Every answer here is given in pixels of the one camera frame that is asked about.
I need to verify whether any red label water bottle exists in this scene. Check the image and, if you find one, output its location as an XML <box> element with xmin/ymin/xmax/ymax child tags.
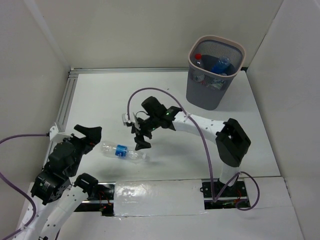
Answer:
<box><xmin>193</xmin><ymin>53</ymin><xmax>205</xmax><ymax>69</ymax></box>

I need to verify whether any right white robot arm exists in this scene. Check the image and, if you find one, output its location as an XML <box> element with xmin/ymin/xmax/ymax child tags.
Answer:
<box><xmin>123</xmin><ymin>96</ymin><xmax>251</xmax><ymax>196</ymax></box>

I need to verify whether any grey mesh waste bin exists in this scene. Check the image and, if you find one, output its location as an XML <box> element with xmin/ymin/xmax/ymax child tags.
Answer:
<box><xmin>186</xmin><ymin>35</ymin><xmax>246</xmax><ymax>110</ymax></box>

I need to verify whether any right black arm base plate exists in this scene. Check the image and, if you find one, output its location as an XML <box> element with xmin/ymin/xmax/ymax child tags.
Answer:
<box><xmin>197</xmin><ymin>178</ymin><xmax>251</xmax><ymax>210</ymax></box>

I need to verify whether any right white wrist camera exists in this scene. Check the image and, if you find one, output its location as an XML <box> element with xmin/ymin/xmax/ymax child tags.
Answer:
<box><xmin>121</xmin><ymin>112</ymin><xmax>139</xmax><ymax>129</ymax></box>

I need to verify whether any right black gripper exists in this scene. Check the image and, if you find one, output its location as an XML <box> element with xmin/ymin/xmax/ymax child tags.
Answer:
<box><xmin>131</xmin><ymin>114</ymin><xmax>160</xmax><ymax>152</ymax></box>

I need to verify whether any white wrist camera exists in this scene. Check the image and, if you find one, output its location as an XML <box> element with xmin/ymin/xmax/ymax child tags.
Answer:
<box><xmin>49</xmin><ymin>122</ymin><xmax>68</xmax><ymax>143</ymax></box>
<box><xmin>121</xmin><ymin>112</ymin><xmax>139</xmax><ymax>129</ymax></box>

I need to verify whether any blue label bottle white cap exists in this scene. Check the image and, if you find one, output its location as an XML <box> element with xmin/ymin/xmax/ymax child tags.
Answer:
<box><xmin>100</xmin><ymin>141</ymin><xmax>150</xmax><ymax>161</ymax></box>

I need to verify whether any clear tape sheet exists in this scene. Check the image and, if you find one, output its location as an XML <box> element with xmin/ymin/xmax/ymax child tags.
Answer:
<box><xmin>113</xmin><ymin>179</ymin><xmax>206</xmax><ymax>217</ymax></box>

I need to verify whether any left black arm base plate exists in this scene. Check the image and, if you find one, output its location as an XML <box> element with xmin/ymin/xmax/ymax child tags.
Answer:
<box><xmin>75</xmin><ymin>182</ymin><xmax>116</xmax><ymax>217</ymax></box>

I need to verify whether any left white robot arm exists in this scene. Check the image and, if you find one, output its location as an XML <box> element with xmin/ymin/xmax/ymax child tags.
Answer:
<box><xmin>13</xmin><ymin>124</ymin><xmax>102</xmax><ymax>240</ymax></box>

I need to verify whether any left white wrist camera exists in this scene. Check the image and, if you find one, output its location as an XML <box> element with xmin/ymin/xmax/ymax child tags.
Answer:
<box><xmin>49</xmin><ymin>122</ymin><xmax>68</xmax><ymax>143</ymax></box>

